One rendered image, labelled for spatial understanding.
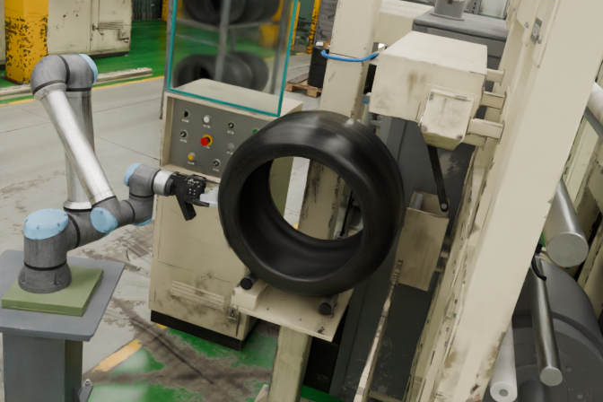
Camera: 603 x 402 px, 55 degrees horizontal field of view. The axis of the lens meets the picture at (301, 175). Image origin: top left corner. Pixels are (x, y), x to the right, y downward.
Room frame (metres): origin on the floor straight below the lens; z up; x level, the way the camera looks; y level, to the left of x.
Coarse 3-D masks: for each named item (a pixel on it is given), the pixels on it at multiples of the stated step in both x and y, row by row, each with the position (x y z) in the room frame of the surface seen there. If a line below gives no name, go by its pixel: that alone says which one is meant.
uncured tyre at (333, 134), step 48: (240, 144) 1.75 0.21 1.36; (288, 144) 1.66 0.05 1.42; (336, 144) 1.64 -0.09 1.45; (384, 144) 1.82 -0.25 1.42; (240, 192) 1.71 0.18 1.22; (384, 192) 1.62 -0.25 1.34; (240, 240) 1.68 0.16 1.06; (288, 240) 1.93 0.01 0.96; (336, 240) 1.91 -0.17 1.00; (384, 240) 1.60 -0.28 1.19; (288, 288) 1.64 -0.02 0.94; (336, 288) 1.61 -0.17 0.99
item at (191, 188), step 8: (176, 176) 1.86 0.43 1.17; (184, 176) 1.87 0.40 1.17; (192, 176) 1.88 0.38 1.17; (200, 176) 1.89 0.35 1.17; (168, 184) 1.85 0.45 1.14; (176, 184) 1.86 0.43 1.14; (184, 184) 1.83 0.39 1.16; (192, 184) 1.84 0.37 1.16; (200, 184) 1.85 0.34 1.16; (168, 192) 1.85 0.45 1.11; (184, 192) 1.83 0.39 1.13; (192, 192) 1.83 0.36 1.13; (200, 192) 1.86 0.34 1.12; (184, 200) 1.83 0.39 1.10
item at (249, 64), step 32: (192, 0) 2.57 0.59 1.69; (224, 0) 2.53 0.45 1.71; (256, 0) 2.50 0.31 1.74; (288, 0) 2.47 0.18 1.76; (192, 32) 2.56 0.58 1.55; (224, 32) 2.53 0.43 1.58; (256, 32) 2.49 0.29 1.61; (288, 32) 2.46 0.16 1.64; (192, 64) 2.56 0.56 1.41; (224, 64) 2.52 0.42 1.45; (256, 64) 2.49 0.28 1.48; (192, 96) 2.55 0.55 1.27; (224, 96) 2.52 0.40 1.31; (256, 96) 2.49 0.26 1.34
